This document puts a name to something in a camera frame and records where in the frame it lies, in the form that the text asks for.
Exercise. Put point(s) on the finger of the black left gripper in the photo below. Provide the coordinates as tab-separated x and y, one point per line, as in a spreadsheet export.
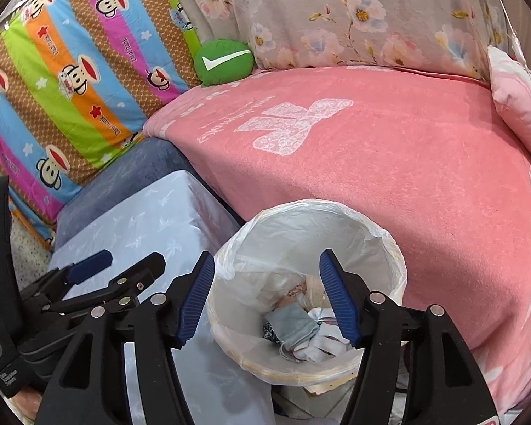
131	283
55	284

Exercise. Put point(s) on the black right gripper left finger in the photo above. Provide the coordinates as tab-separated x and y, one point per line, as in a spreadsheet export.
89	383

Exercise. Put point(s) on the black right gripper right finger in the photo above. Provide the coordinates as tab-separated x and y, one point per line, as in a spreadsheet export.
445	383

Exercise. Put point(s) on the grey-green fabric square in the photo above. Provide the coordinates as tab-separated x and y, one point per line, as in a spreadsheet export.
292	325

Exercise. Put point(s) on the beige tulle cloth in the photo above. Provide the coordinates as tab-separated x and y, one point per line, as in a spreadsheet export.
309	294

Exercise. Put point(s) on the black white patterned cloth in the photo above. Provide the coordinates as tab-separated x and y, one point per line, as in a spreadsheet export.
269	334

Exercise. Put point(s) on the light blue palm tablecloth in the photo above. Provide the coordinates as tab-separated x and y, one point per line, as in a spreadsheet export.
177	217

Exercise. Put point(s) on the blue-grey velvet cushion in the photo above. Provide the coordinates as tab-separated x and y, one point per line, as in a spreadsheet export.
144	163

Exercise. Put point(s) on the colourful monkey striped pillow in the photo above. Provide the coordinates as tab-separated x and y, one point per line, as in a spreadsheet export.
78	79

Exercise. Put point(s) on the pink bow blanket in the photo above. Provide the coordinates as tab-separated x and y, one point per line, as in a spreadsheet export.
425	157

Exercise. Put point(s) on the green checkmark cushion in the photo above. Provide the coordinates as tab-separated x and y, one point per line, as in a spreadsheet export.
222	61

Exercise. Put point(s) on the pink white pillow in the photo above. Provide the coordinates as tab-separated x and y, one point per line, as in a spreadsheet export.
511	92

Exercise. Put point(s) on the grey floral quilt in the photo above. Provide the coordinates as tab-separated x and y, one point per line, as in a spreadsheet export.
444	36

